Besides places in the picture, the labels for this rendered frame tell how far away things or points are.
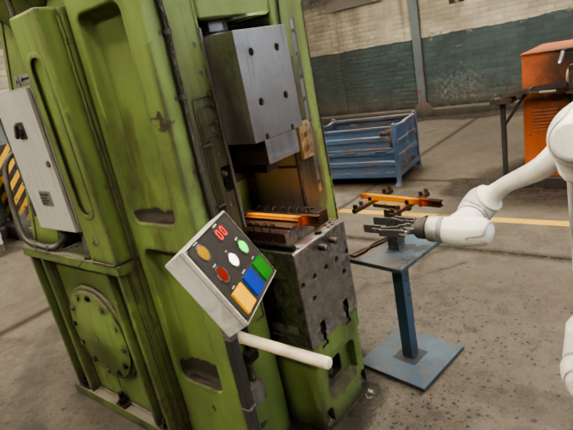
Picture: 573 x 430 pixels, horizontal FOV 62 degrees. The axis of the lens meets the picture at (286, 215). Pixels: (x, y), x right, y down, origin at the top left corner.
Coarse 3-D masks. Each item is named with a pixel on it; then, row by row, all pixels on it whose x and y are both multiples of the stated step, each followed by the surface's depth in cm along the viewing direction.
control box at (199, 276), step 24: (216, 216) 163; (192, 240) 145; (216, 240) 149; (240, 240) 160; (168, 264) 135; (192, 264) 133; (216, 264) 141; (240, 264) 151; (192, 288) 136; (216, 288) 134; (264, 288) 154; (216, 312) 137; (240, 312) 137
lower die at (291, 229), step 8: (248, 224) 211; (256, 224) 208; (264, 224) 206; (280, 224) 202; (288, 224) 200; (296, 224) 199; (248, 232) 206; (256, 232) 203; (264, 232) 200; (272, 232) 198; (280, 232) 196; (288, 232) 195; (296, 232) 199; (304, 232) 204; (280, 240) 196; (288, 240) 196; (296, 240) 200
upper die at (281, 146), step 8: (280, 136) 188; (288, 136) 192; (296, 136) 196; (248, 144) 187; (256, 144) 185; (264, 144) 182; (272, 144) 185; (280, 144) 188; (288, 144) 192; (296, 144) 196; (232, 152) 194; (240, 152) 191; (248, 152) 189; (256, 152) 186; (264, 152) 183; (272, 152) 185; (280, 152) 188; (288, 152) 193; (296, 152) 196; (232, 160) 196; (240, 160) 193; (248, 160) 190; (256, 160) 188; (264, 160) 185; (272, 160) 185
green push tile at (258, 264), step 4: (256, 256) 162; (260, 256) 162; (256, 260) 158; (260, 260) 161; (252, 264) 156; (256, 264) 157; (260, 264) 159; (264, 264) 161; (268, 264) 163; (256, 268) 156; (260, 268) 158; (264, 268) 160; (268, 268) 162; (260, 272) 156; (264, 272) 158; (268, 272) 160; (264, 276) 157; (268, 276) 158
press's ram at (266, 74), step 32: (224, 32) 168; (256, 32) 174; (224, 64) 173; (256, 64) 175; (288, 64) 190; (224, 96) 179; (256, 96) 176; (288, 96) 191; (224, 128) 185; (256, 128) 177; (288, 128) 192
